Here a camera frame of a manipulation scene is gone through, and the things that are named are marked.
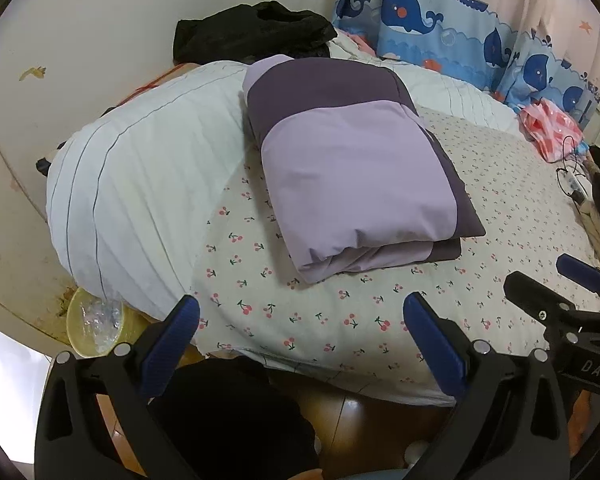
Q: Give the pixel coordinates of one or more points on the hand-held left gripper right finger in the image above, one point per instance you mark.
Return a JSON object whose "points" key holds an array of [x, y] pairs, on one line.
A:
{"points": [[435, 350]]}

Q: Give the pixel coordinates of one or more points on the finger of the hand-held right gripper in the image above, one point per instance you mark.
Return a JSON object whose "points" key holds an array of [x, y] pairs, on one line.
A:
{"points": [[577, 267], [535, 292]]}

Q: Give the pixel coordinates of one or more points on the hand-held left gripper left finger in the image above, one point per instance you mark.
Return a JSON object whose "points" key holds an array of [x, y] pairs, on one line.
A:
{"points": [[172, 345]]}

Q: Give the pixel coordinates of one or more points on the purple two-tone quilt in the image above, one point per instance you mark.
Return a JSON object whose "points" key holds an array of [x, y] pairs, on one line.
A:
{"points": [[350, 170]]}

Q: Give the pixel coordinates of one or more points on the cherry print bed sheet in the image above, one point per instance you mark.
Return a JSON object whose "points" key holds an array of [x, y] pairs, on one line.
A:
{"points": [[360, 320]]}

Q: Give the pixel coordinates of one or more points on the yellow plastic bowl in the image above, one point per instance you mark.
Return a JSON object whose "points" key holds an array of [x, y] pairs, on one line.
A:
{"points": [[82, 335]]}

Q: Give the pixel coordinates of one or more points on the pink patterned cloth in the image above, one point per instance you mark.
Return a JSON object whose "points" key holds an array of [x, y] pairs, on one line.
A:
{"points": [[552, 127]]}

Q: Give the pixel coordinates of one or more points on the white striped duvet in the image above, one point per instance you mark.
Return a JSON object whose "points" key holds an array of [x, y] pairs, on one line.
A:
{"points": [[145, 180]]}

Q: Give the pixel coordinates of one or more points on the blue whale print curtain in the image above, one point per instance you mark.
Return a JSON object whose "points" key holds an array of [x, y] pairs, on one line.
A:
{"points": [[430, 25]]}

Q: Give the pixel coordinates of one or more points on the black cloth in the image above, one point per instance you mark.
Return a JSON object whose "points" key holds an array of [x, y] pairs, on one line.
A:
{"points": [[250, 30]]}

